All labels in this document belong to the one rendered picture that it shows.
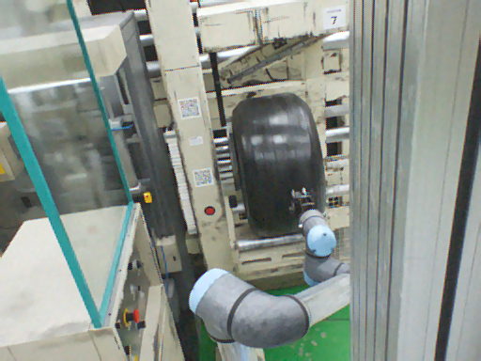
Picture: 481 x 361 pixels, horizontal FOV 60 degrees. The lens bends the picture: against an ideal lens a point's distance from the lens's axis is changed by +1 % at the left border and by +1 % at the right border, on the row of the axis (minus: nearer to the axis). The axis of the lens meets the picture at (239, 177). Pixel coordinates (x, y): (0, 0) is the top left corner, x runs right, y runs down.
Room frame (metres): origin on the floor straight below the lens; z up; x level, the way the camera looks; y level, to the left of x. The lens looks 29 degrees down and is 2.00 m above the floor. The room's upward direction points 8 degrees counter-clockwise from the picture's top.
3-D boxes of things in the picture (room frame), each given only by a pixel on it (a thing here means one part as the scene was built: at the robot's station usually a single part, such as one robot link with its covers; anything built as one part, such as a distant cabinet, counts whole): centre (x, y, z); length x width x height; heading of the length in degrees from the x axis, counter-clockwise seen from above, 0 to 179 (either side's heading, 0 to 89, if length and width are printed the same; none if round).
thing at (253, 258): (1.41, -0.11, 0.84); 0.36 x 0.09 x 0.06; 91
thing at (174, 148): (1.49, 0.23, 1.19); 0.05 x 0.04 x 0.48; 1
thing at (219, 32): (1.85, -0.23, 1.71); 0.61 x 0.25 x 0.15; 91
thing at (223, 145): (1.92, 0.12, 1.05); 0.20 x 0.15 x 0.30; 91
